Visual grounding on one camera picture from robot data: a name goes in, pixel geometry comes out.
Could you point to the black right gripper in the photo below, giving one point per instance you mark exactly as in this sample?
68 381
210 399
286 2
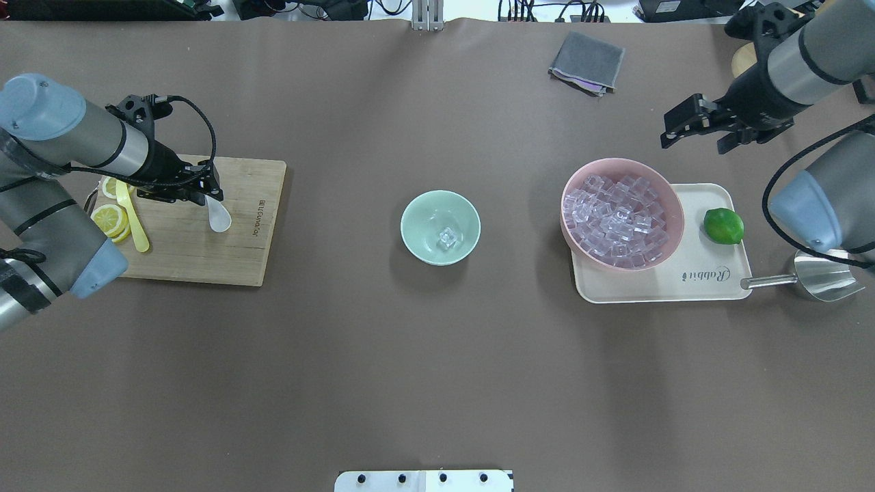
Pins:
754 100

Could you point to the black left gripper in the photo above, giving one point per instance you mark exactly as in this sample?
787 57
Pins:
163 166

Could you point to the white ceramic spoon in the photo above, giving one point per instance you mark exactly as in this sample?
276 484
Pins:
219 218

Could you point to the clear ice cube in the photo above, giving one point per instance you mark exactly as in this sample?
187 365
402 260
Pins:
447 238

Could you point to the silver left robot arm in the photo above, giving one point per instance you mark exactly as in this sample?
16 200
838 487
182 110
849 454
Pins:
49 130

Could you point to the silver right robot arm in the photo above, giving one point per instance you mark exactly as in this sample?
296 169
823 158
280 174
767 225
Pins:
821 200

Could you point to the pink bowl of ice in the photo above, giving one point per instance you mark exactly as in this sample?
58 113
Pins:
621 214

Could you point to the metal ice scoop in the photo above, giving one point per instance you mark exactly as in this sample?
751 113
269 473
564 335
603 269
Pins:
812 278

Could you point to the mint green bowl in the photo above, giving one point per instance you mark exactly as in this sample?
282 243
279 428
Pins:
429 213

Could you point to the wooden cutting board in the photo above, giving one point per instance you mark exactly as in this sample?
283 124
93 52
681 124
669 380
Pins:
183 248

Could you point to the wooden cup tree stand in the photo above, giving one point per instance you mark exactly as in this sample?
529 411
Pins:
742 59

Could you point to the yellow plastic knife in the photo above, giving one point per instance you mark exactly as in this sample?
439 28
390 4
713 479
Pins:
140 239

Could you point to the lemon slice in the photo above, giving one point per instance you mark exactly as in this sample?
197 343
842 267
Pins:
113 220
109 186

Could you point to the green lime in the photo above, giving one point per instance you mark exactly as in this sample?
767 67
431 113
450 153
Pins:
724 226

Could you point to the grey folded cloth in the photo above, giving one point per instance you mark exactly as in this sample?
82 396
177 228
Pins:
588 63

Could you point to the beige plastic tray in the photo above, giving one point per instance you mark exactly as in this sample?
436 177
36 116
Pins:
698 270

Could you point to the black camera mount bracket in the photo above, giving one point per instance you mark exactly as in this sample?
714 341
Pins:
141 110

